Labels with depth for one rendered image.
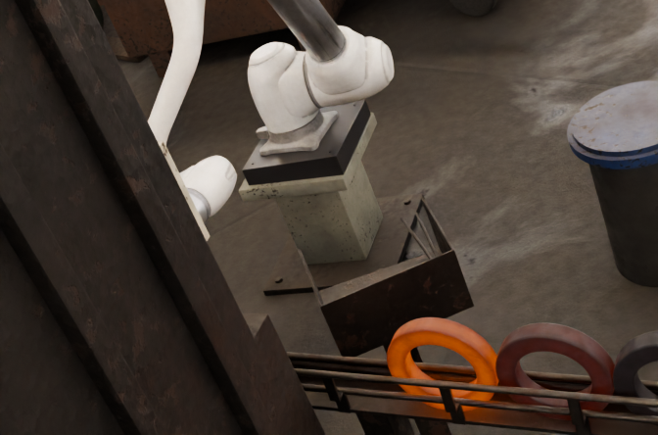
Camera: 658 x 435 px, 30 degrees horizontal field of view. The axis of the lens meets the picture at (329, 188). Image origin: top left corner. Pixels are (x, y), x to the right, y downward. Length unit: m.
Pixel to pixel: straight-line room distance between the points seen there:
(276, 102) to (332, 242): 0.46
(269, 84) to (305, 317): 0.66
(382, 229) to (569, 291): 0.67
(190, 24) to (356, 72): 0.57
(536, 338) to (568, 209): 1.59
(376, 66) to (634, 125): 0.69
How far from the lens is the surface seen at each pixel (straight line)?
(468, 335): 1.96
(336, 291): 2.43
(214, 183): 2.65
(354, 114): 3.40
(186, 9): 2.79
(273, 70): 3.25
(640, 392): 1.96
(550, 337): 1.90
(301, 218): 3.47
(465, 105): 4.08
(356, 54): 3.16
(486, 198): 3.61
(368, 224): 3.53
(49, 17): 1.56
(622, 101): 3.05
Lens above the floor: 2.03
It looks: 31 degrees down
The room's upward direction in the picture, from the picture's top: 22 degrees counter-clockwise
